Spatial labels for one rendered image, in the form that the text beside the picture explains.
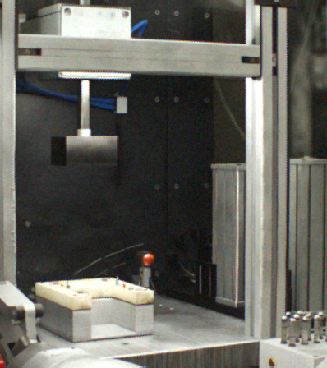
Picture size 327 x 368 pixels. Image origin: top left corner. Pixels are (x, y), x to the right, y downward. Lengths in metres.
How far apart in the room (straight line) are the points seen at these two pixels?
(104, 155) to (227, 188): 0.23
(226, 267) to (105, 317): 0.23
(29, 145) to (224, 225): 0.36
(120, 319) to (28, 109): 0.42
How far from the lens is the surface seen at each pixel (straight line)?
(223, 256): 1.66
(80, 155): 1.50
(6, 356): 0.89
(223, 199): 1.65
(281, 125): 1.46
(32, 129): 1.74
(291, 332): 1.33
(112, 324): 1.55
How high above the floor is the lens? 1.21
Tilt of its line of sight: 3 degrees down
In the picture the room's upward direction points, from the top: straight up
